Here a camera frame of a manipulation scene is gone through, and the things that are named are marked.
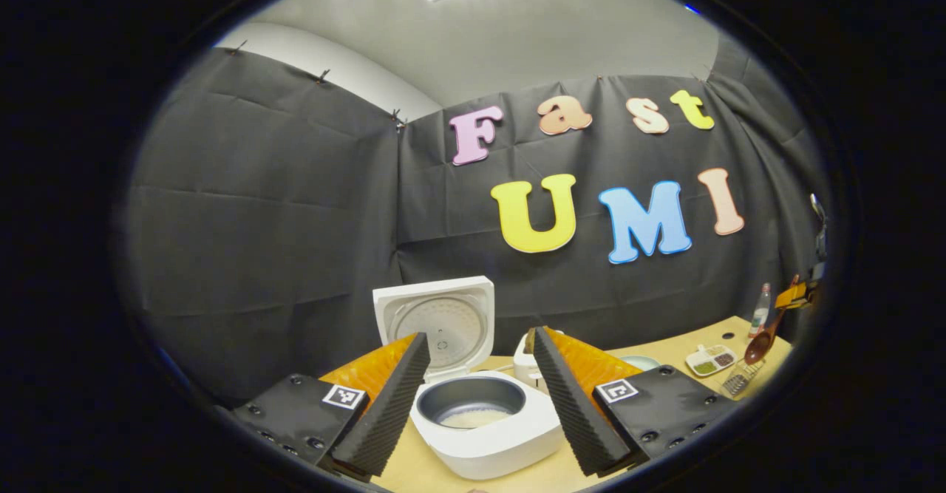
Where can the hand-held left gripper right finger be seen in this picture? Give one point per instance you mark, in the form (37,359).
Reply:
(573,412)

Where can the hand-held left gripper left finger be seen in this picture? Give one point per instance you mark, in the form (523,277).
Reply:
(384,412)

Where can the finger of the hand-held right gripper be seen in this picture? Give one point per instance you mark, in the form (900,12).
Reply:
(797,295)

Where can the brown wooden spoon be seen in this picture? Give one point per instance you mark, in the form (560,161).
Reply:
(760,344)

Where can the white rice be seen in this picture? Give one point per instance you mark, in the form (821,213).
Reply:
(473,419)

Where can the white rice cooker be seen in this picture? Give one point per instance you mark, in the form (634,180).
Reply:
(488,449)

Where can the clear plastic bottle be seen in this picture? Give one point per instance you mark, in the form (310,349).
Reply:
(760,312)

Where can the white toaster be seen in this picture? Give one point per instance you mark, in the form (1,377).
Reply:
(525,367)

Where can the pale green plate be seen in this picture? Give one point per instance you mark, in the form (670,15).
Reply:
(641,362)

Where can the white divided grain dish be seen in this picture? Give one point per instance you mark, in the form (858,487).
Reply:
(709,360)

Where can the black backdrop cloth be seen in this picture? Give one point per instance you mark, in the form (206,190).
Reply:
(259,242)

